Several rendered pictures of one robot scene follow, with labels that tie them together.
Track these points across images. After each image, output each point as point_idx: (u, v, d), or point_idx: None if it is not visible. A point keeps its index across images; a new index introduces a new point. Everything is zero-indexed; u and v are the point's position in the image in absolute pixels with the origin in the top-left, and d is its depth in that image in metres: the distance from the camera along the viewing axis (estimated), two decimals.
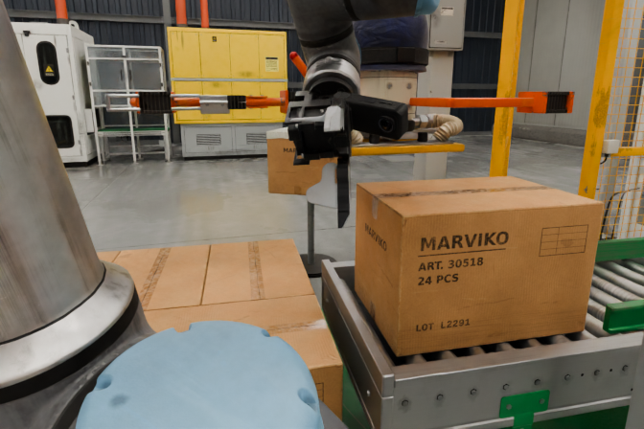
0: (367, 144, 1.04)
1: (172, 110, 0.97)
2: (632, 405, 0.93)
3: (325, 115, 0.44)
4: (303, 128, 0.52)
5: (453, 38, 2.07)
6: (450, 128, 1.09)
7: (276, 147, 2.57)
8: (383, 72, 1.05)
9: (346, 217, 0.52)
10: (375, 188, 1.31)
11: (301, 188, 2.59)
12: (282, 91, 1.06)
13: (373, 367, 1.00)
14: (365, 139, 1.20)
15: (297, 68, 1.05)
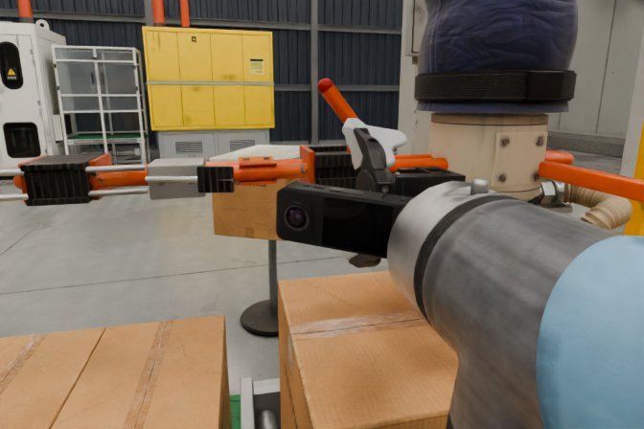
0: None
1: (95, 196, 0.51)
2: None
3: (359, 120, 0.42)
4: None
5: None
6: (614, 217, 0.59)
7: None
8: (494, 117, 0.56)
9: None
10: (302, 299, 0.76)
11: (254, 230, 2.03)
12: (303, 148, 0.59)
13: None
14: None
15: (333, 107, 0.58)
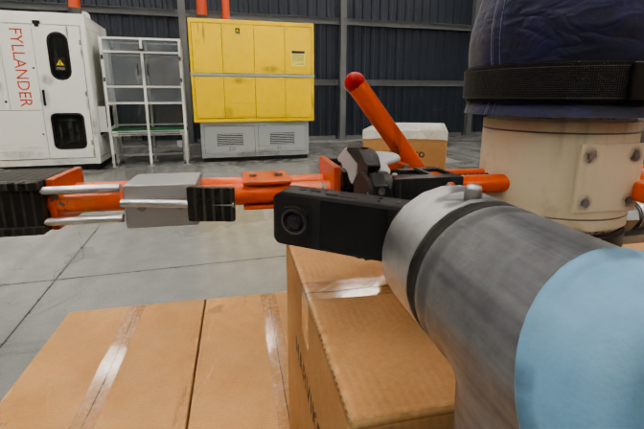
0: None
1: (55, 225, 0.39)
2: None
3: None
4: (409, 175, 0.39)
5: None
6: None
7: (375, 150, 2.00)
8: (576, 123, 0.42)
9: None
10: (317, 256, 0.60)
11: None
12: (324, 162, 0.46)
13: None
14: None
15: (363, 109, 0.45)
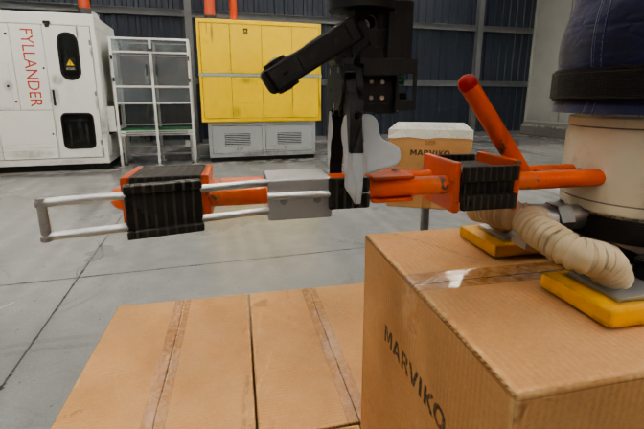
0: (641, 285, 0.45)
1: None
2: None
3: (338, 164, 0.52)
4: (375, 111, 0.48)
5: None
6: None
7: (401, 149, 2.04)
8: None
9: (348, 191, 0.43)
10: (404, 250, 0.63)
11: (431, 200, 2.05)
12: (435, 158, 0.50)
13: None
14: None
15: (474, 109, 0.48)
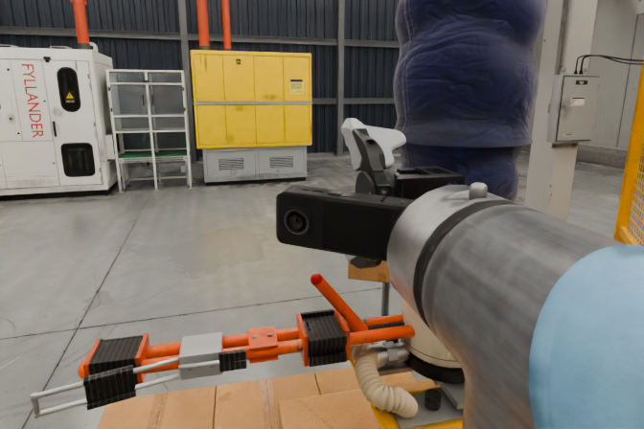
0: (423, 415, 0.70)
1: (139, 382, 0.66)
2: None
3: (357, 120, 0.42)
4: (410, 174, 0.39)
5: (583, 130, 1.83)
6: None
7: None
8: None
9: None
10: (298, 426, 0.92)
11: (386, 276, 2.34)
12: (299, 324, 0.75)
13: None
14: None
15: (322, 294, 0.73)
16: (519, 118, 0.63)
